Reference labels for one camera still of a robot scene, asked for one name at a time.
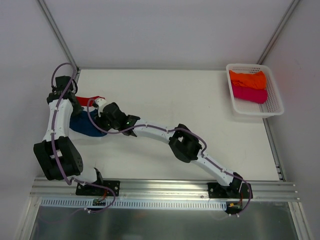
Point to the white slotted cable duct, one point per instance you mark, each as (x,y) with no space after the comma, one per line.
(134,204)

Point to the navy blue t shirt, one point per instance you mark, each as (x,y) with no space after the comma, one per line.
(74,123)

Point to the folded red t shirt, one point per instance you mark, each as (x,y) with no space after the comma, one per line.
(83,101)

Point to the folded white t shirt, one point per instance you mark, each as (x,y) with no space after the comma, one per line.
(83,108)

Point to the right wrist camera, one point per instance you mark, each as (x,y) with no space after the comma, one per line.
(99,104)

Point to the orange t shirt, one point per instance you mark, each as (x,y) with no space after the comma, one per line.
(257,81)

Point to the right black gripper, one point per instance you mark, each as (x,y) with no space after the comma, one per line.
(99,110)

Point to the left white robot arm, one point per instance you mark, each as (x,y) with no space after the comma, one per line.
(56,154)

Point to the white plastic basket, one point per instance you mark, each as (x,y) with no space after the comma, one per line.
(250,110)

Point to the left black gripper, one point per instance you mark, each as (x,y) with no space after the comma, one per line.
(75,105)

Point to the aluminium mounting rail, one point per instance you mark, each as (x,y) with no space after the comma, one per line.
(190,190)

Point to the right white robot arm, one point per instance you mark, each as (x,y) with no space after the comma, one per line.
(185,145)

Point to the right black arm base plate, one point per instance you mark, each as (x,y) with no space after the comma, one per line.
(215,190)

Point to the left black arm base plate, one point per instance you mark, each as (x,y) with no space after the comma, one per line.
(89,190)

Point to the pink t shirt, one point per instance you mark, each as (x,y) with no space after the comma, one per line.
(258,96)

